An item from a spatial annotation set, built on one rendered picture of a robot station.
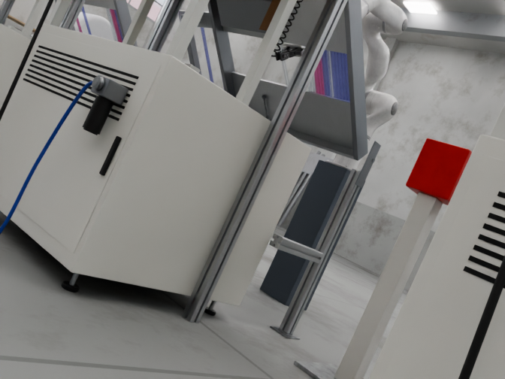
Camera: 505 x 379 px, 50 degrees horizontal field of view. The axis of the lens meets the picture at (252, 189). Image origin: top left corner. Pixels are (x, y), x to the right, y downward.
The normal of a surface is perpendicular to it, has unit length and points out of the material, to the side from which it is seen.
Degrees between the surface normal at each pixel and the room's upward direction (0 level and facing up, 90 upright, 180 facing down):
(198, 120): 90
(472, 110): 90
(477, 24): 90
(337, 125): 138
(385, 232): 90
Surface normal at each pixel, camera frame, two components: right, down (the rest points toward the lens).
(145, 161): 0.69, 0.31
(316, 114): -0.71, 0.48
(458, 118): -0.63, -0.30
